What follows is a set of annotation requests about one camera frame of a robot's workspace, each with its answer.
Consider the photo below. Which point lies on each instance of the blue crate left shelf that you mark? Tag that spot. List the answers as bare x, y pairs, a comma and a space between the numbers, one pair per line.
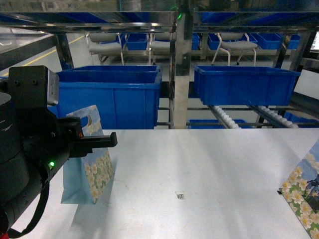
124, 99

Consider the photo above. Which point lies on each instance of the white roller conveyor track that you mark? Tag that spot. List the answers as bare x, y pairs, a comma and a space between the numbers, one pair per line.
224, 118

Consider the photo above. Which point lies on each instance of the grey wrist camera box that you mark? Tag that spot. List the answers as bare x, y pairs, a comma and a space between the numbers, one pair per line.
33, 87

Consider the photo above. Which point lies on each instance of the blue crate middle shelf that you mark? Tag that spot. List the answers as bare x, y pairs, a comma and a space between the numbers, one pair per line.
244, 85

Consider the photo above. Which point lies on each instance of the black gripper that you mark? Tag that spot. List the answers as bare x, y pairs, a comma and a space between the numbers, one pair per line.
48, 141

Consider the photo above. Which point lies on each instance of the grey office chair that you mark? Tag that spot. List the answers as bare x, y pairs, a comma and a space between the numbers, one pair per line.
234, 41
105, 44

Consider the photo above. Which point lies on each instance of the stainless steel rack frame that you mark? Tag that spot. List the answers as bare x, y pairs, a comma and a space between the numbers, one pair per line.
168, 44

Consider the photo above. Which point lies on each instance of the small QR code sticker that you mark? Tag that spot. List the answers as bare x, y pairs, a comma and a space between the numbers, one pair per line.
180, 195

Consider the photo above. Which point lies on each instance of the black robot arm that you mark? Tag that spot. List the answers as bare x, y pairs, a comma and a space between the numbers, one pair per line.
23, 191

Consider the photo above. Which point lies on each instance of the flower pattern gift bag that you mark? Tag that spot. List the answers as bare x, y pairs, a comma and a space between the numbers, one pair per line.
85, 178

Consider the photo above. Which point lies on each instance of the blue crate shelf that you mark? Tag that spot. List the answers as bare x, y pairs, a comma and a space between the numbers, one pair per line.
124, 99
244, 85

